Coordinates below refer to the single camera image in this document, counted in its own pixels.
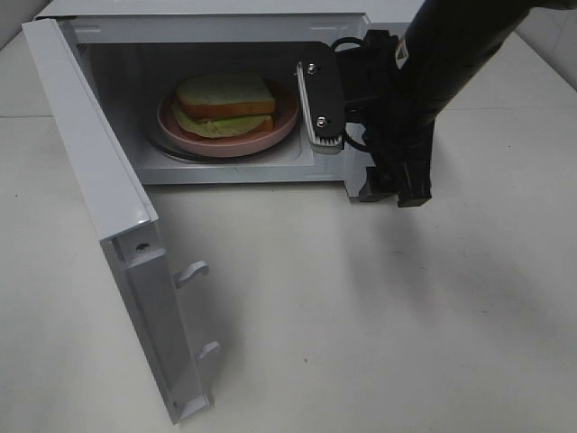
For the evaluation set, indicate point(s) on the toast sandwich with lettuce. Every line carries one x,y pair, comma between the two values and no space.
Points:
223,105

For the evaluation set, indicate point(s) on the black grey right wrist camera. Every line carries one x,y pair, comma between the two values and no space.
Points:
322,98

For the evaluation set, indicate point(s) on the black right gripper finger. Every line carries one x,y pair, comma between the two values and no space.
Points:
379,184
415,183

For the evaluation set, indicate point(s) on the pink round plate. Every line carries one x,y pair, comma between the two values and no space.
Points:
257,140

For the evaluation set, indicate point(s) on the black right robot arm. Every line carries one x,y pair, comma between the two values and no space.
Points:
446,44

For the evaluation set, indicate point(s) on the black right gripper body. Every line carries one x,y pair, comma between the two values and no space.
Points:
375,98

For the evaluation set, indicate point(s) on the white microwave door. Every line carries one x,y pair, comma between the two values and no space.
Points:
125,221

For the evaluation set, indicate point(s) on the glass microwave turntable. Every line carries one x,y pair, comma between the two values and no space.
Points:
290,145

